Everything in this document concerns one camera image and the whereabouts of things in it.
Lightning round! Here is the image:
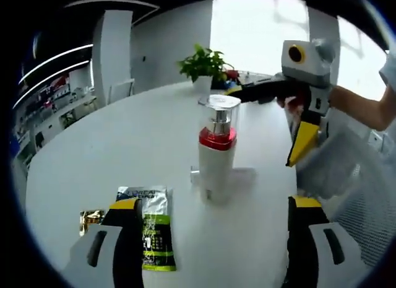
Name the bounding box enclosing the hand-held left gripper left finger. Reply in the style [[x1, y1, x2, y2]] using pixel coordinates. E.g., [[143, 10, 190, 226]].
[[69, 198, 144, 288]]

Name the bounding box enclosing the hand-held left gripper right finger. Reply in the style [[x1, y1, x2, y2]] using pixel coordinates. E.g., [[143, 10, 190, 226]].
[[283, 194, 366, 288]]

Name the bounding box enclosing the green black skincare sachet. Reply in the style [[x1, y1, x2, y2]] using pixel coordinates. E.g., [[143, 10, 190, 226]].
[[117, 185, 178, 273]]

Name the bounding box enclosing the gold foil skincare sachet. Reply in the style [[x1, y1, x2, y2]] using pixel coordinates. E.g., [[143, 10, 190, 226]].
[[79, 209, 108, 237]]

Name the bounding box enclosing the white pump bottle red collar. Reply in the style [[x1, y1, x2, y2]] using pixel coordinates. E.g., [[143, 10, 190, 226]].
[[197, 95, 242, 203]]

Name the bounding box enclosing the grey mesh office chair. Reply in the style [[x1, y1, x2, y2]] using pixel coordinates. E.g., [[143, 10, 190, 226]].
[[295, 120, 396, 270]]

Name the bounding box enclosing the green potted plant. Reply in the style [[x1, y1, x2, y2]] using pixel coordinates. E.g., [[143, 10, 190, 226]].
[[177, 43, 235, 93]]

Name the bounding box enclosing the person's light sleeve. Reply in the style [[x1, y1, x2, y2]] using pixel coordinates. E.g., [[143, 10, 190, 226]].
[[379, 48, 396, 87]]

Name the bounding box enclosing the white chair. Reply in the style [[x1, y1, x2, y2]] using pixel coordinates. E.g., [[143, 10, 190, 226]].
[[108, 78, 136, 107]]

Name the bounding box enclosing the ceiling light strip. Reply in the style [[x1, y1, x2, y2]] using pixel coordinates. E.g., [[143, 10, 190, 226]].
[[14, 60, 93, 108], [18, 43, 93, 84]]

